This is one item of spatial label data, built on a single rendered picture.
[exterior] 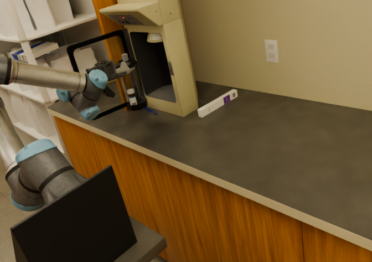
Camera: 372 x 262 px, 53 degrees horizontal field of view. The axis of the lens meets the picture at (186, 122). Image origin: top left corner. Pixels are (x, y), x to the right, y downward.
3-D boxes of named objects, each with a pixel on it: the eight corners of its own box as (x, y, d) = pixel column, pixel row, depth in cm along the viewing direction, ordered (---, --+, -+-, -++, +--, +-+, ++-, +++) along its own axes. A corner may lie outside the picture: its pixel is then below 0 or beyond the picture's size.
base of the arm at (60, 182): (50, 214, 97) (29, 185, 100) (55, 227, 110) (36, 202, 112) (98, 180, 105) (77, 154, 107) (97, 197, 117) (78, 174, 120)
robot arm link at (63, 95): (65, 108, 156) (54, 94, 158) (87, 97, 162) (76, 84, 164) (66, 97, 150) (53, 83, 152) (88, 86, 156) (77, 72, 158)
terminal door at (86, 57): (141, 99, 205) (122, 28, 188) (91, 121, 192) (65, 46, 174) (140, 99, 206) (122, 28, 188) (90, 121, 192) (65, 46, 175)
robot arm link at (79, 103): (91, 106, 146) (75, 87, 149) (82, 124, 153) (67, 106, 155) (106, 101, 152) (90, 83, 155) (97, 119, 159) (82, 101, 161)
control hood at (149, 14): (122, 23, 189) (117, 3, 184) (163, 24, 166) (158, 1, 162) (104, 30, 182) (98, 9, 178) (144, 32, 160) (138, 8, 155)
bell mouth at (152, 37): (165, 31, 197) (163, 21, 195) (188, 32, 185) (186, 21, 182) (139, 41, 187) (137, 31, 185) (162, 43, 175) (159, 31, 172)
